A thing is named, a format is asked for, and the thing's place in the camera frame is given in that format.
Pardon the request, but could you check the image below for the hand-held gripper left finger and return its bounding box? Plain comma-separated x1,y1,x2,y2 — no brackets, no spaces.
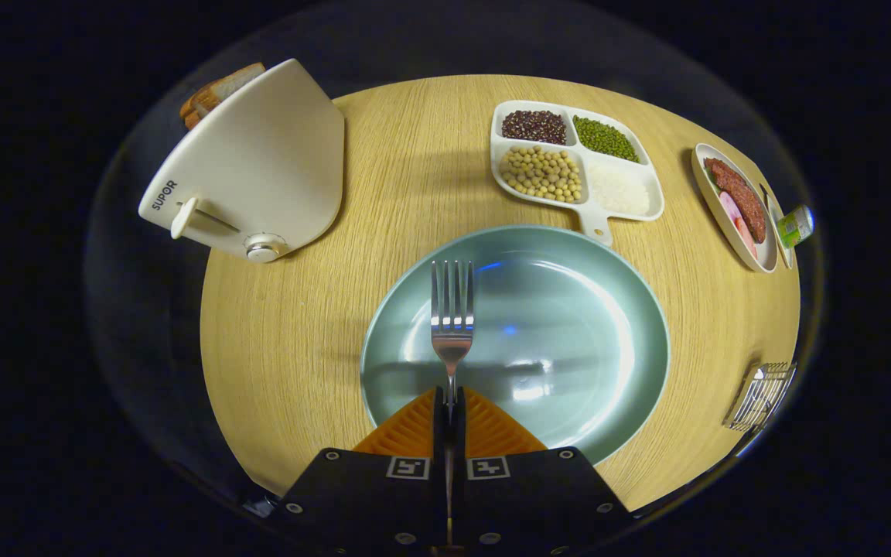
268,387,446,557

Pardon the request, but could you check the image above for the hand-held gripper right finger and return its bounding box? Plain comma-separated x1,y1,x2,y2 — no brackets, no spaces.
455,387,632,555

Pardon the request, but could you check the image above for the fork with wooden handle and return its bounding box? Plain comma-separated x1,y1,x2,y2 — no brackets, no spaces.
430,259,476,422

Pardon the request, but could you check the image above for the teal plate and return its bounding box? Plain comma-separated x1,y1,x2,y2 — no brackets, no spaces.
360,224,671,466

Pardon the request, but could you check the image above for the perforated metal basket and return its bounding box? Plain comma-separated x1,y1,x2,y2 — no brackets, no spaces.
722,361,798,432

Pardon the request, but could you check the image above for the white divided tray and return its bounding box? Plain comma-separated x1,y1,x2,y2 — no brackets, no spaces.
490,100,665,248

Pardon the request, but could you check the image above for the pile of white rice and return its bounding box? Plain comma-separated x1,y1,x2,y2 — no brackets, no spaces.
589,164,651,216

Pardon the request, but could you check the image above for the pile of soybeans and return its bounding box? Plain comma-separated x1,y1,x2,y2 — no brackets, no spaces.
499,145,584,204

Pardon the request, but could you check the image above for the reddish ham slice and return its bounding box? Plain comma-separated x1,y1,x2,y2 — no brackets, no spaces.
735,217,760,260

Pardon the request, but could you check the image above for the beige dinner plate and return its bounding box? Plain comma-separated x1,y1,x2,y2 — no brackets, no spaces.
691,142,780,275

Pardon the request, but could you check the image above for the white toaster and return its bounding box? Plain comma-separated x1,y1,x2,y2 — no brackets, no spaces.
138,58,346,265

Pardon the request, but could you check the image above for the pile of green mung beans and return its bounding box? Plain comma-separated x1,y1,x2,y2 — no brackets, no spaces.
572,115,640,163

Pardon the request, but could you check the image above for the brown steak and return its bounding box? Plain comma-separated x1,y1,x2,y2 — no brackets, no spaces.
704,157,768,244

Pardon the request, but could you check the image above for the pile of red beans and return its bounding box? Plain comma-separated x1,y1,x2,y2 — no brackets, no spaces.
501,109,568,145

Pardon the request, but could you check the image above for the white square coaster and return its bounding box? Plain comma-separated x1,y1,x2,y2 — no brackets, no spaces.
759,182,796,270

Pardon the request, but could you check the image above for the green drink bottle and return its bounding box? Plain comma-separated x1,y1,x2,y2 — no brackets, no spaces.
776,204,816,249

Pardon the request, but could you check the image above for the toasted bread slice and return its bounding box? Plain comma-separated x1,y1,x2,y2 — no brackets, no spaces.
190,63,267,117
179,93,214,130

